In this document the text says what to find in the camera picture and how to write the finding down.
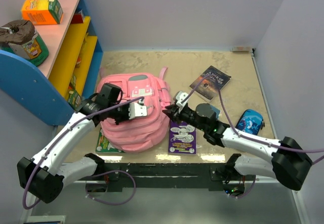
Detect green box on lower shelf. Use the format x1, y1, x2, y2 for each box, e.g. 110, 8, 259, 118
66, 89, 82, 109

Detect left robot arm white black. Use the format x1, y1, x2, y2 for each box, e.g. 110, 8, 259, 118
17, 83, 143, 209

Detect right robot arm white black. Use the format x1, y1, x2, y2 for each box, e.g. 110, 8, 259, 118
163, 103, 312, 191

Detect green paperback book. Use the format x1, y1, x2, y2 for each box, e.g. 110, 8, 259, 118
95, 129, 124, 154

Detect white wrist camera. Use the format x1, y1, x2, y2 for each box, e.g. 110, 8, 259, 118
129, 102, 147, 120
174, 91, 189, 108

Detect purple paperback book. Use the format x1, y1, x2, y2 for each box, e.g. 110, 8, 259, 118
168, 121, 196, 155

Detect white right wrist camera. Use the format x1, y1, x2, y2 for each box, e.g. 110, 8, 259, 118
174, 91, 189, 108

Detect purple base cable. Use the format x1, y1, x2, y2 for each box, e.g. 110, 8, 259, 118
85, 170, 137, 205
227, 177, 257, 199

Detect blue pencil case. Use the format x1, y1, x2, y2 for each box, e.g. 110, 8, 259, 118
235, 109, 265, 136

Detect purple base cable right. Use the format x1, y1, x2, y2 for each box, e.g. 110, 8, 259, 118
227, 177, 257, 199

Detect brown topped green canister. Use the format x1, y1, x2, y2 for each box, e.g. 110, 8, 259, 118
1, 20, 49, 66

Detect pink student backpack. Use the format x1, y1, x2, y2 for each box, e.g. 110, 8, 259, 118
97, 67, 171, 153

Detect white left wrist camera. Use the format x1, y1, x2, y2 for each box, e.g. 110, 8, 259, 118
129, 102, 147, 120

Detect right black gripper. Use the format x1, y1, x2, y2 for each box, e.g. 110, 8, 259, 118
163, 103, 207, 132

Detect orange green juice box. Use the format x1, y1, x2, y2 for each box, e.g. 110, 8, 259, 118
21, 0, 64, 25

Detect small pink white eraser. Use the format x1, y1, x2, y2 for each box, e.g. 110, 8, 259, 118
231, 46, 252, 53

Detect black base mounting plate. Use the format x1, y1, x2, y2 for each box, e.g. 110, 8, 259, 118
101, 163, 254, 192

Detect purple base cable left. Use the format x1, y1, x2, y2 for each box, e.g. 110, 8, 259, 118
85, 170, 137, 205

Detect red item on shelf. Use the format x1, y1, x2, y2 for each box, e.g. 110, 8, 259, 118
71, 10, 85, 24

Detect blue pink yellow shelf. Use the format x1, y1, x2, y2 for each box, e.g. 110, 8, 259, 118
1, 0, 103, 125

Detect dark novel Two Cities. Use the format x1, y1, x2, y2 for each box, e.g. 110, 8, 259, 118
189, 66, 231, 102

